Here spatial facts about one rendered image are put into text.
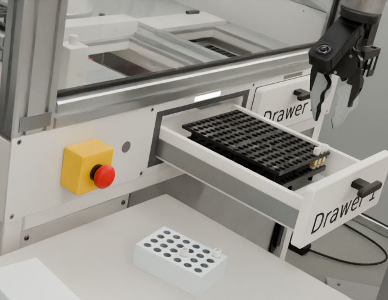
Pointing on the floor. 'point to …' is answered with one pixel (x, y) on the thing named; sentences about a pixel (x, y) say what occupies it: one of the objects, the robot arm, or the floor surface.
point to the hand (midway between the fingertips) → (324, 118)
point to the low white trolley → (96, 260)
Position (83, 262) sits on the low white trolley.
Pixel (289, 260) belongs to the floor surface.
